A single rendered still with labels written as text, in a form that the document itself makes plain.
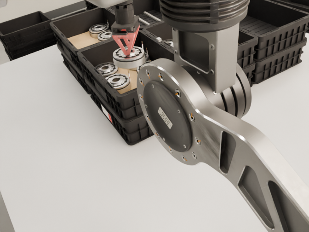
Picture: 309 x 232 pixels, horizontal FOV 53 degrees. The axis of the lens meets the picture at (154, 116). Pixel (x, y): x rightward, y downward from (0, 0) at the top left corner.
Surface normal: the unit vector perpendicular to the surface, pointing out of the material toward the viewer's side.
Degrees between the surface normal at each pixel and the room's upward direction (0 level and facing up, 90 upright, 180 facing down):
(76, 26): 90
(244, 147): 90
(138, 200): 0
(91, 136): 0
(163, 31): 90
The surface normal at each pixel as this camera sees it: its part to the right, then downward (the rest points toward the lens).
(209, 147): -0.81, 0.44
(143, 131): 0.51, 0.51
